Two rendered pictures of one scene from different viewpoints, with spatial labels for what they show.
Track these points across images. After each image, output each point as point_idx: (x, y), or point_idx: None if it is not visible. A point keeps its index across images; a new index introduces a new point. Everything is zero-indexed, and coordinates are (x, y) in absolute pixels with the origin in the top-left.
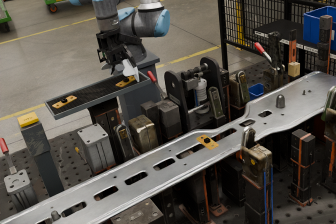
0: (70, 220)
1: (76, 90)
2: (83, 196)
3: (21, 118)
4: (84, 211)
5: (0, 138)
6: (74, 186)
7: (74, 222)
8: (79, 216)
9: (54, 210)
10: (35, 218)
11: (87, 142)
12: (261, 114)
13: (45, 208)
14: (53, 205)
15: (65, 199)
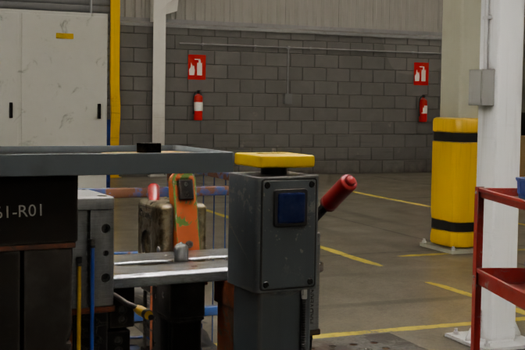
0: (148, 257)
1: (101, 158)
2: (121, 269)
3: (294, 154)
4: (119, 260)
5: (345, 174)
6: (144, 273)
7: (140, 256)
8: (129, 258)
9: (179, 244)
10: (226, 262)
11: (85, 189)
12: None
13: (209, 266)
14: (192, 267)
15: (165, 269)
